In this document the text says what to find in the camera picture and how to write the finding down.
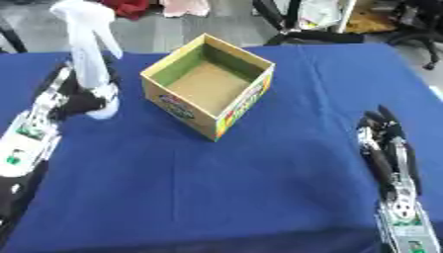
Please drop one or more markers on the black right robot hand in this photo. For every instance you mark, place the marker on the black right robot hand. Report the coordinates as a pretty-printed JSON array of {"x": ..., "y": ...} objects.
[{"x": 382, "y": 164}]

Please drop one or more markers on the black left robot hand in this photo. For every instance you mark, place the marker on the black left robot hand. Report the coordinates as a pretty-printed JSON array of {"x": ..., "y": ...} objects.
[{"x": 80, "y": 99}]

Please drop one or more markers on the white spray bottle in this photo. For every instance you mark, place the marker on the white spray bottle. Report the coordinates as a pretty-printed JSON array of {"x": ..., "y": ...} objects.
[{"x": 89, "y": 59}]

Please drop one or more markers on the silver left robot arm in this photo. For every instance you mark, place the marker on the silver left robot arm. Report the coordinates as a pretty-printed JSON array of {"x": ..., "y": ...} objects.
[{"x": 26, "y": 148}]

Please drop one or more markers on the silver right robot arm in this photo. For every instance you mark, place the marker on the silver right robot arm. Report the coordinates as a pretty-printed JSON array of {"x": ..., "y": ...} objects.
[{"x": 407, "y": 227}]

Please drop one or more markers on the cardboard box with green inside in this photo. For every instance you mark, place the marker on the cardboard box with green inside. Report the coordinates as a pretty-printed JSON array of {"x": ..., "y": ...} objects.
[{"x": 209, "y": 86}]

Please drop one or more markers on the black stand leg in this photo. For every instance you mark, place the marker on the black stand leg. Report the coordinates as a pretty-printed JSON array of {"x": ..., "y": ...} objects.
[{"x": 11, "y": 36}]

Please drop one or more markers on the red cloth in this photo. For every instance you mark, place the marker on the red cloth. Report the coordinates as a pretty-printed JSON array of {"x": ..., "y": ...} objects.
[{"x": 128, "y": 7}]

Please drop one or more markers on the pink cloth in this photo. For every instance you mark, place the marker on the pink cloth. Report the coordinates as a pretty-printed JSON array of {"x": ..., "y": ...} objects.
[{"x": 184, "y": 7}]

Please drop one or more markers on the black office chair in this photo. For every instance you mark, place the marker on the black office chair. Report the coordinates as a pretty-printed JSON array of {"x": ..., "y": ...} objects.
[{"x": 421, "y": 23}]

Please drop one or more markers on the black tripod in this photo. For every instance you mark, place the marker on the black tripod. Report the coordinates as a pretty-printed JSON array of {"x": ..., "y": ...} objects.
[{"x": 291, "y": 33}]

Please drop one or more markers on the white bag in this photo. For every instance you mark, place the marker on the white bag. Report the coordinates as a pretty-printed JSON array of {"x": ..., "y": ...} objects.
[{"x": 318, "y": 13}]

